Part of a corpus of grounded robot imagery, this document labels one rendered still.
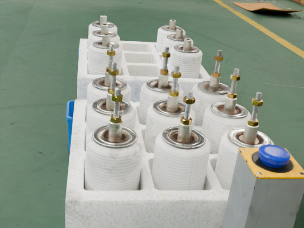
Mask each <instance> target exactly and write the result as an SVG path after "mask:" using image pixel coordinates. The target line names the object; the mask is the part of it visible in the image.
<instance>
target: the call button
mask: <svg viewBox="0 0 304 228"><path fill-rule="evenodd" d="M258 156H259V157H260V160H261V162H262V163H263V164H265V165H267V166H270V167H274V168H280V167H283V166H284V165H285V164H287V163H288V162H289V160H290V154H289V152H288V151H287V150H285V149H284V148H282V147H280V146H277V145H271V144H267V145H263V146H261V147H259V150H258Z"/></svg>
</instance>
